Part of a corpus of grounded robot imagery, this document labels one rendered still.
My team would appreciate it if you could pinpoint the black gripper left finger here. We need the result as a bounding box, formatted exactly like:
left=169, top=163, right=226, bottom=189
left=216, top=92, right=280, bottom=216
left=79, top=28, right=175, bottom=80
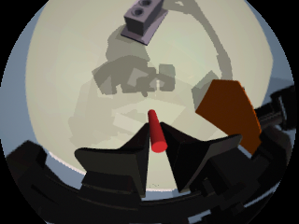
left=74, top=123, right=150, bottom=198

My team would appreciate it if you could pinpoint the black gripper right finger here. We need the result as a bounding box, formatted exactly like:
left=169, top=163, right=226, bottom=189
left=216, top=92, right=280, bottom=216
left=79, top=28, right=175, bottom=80
left=160, top=122, right=243, bottom=193

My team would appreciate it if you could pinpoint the red peg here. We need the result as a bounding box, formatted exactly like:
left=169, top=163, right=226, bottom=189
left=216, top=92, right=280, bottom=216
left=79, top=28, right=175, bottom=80
left=149, top=109, right=167, bottom=153

